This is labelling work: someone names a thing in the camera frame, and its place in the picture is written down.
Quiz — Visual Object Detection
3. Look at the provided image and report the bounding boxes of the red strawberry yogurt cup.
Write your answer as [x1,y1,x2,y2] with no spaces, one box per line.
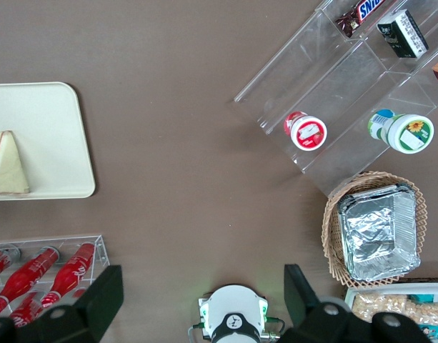
[283,111,329,152]

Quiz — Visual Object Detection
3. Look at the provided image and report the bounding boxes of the clear acrylic stepped shelf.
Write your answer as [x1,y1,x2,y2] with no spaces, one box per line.
[234,0,438,198]

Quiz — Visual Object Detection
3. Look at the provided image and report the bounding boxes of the teal snack pack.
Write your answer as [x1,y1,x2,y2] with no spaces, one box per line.
[408,293,438,305]

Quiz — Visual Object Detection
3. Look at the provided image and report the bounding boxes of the Snickers chocolate bar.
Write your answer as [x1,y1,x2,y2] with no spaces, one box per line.
[335,0,388,38]

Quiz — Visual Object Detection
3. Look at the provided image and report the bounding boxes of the light tan wicker basket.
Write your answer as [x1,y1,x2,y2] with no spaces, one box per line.
[322,171,429,289]

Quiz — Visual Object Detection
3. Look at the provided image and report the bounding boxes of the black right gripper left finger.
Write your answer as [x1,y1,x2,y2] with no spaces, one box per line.
[0,264,124,343]

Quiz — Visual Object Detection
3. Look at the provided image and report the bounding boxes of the triangular sandwich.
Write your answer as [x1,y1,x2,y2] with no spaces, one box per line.
[0,130,31,196]

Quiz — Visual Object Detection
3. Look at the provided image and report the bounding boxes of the green white yogurt cup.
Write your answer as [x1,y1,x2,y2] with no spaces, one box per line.
[367,109,435,154]

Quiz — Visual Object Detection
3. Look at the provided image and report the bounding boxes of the cream plastic tray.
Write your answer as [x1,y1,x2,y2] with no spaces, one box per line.
[0,81,96,202]

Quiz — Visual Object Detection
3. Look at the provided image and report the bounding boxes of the aluminium foil container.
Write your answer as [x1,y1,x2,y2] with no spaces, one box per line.
[337,183,422,282]

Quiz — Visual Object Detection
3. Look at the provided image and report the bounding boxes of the clear acrylic bottle rack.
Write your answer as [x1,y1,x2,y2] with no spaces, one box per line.
[0,234,111,322]

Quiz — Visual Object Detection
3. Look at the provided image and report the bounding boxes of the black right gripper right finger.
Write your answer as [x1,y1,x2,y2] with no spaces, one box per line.
[275,264,436,343]

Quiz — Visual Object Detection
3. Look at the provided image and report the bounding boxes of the small black carton box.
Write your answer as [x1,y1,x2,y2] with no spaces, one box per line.
[377,9,429,59]

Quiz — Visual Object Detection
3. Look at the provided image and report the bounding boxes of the puffed rice snack pack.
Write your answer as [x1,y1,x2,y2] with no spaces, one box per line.
[352,292,438,324]

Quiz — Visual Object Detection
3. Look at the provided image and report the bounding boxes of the white plastic bin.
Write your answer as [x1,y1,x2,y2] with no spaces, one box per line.
[342,283,438,343]

